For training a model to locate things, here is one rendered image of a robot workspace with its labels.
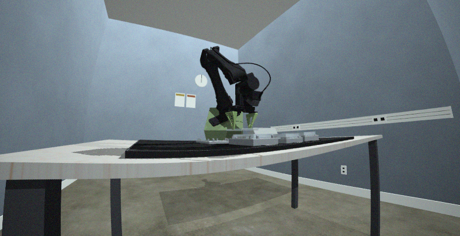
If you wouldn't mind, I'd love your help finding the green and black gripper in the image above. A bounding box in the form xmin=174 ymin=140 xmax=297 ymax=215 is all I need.
xmin=225 ymin=96 xmax=258 ymax=130

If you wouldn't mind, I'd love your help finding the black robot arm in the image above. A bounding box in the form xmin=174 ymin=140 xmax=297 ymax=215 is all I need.
xmin=200 ymin=46 xmax=261 ymax=126

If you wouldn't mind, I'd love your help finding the white control panel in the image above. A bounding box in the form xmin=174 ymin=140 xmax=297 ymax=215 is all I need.
xmin=248 ymin=128 xmax=278 ymax=134

